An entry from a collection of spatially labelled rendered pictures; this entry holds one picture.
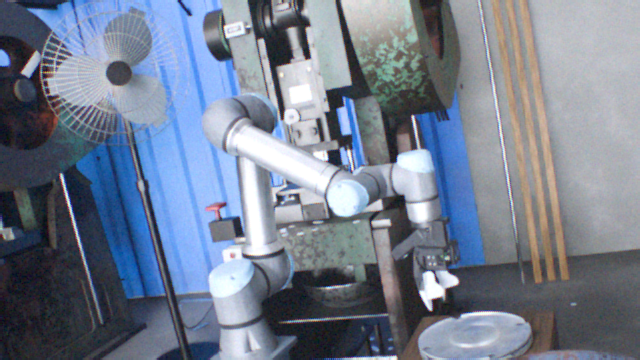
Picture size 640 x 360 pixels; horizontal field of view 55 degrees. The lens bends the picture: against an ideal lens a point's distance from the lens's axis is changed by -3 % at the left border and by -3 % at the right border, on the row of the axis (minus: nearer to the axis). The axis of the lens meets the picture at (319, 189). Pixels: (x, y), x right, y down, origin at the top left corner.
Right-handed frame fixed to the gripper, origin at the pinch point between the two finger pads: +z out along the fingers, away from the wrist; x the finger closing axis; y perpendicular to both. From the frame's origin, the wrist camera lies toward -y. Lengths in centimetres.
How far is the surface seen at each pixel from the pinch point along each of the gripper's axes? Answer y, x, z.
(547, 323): 13.8, 30.5, 18.4
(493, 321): 0.9, 25.2, 16.5
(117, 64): -136, 20, -80
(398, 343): -35, 29, 28
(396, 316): -34.0, 29.0, 19.2
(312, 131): -60, 37, -41
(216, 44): -89, 31, -77
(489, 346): 6.5, 11.0, 16.5
